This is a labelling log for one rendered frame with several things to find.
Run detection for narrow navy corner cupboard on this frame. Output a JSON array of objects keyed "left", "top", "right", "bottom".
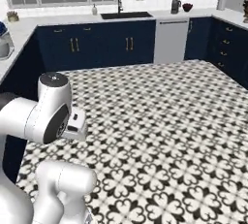
[{"left": 183, "top": 16, "right": 214, "bottom": 62}]

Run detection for small potted plant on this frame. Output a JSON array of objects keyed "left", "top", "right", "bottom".
[{"left": 6, "top": 10, "right": 20, "bottom": 23}]

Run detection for silver countertop appliance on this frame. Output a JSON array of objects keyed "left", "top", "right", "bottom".
[{"left": 0, "top": 30, "right": 16, "bottom": 62}]

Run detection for blue round object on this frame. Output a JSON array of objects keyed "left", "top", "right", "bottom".
[{"left": 0, "top": 20, "right": 10, "bottom": 38}]

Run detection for navy base cupboards under sink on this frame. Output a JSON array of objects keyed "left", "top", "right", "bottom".
[{"left": 34, "top": 19, "right": 157, "bottom": 73}]

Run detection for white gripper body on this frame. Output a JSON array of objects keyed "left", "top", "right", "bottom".
[{"left": 60, "top": 125, "right": 89, "bottom": 143}]

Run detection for navy drawer run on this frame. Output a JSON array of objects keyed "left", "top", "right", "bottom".
[{"left": 205, "top": 16, "right": 248, "bottom": 90}]

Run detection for navy side cupboard run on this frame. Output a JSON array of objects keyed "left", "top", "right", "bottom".
[{"left": 0, "top": 29, "right": 47, "bottom": 184}]

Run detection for dark red bowl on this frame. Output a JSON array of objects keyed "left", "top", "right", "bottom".
[{"left": 181, "top": 2, "right": 195, "bottom": 13}]

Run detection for brown countertop object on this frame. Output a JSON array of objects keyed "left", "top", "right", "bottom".
[{"left": 242, "top": 0, "right": 248, "bottom": 24}]

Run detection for black tap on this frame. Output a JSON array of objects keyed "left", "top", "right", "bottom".
[{"left": 116, "top": 0, "right": 125, "bottom": 16}]

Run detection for black sink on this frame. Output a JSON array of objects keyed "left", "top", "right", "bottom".
[{"left": 100, "top": 11, "right": 154, "bottom": 20}]

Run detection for grey kettle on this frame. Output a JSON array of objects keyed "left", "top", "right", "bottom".
[{"left": 170, "top": 0, "right": 183, "bottom": 16}]

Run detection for white paper towel roll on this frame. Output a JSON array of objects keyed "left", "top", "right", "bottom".
[{"left": 216, "top": 0, "right": 228, "bottom": 12}]

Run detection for white dishwasher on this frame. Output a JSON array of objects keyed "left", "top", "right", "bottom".
[{"left": 153, "top": 18, "right": 191, "bottom": 65}]

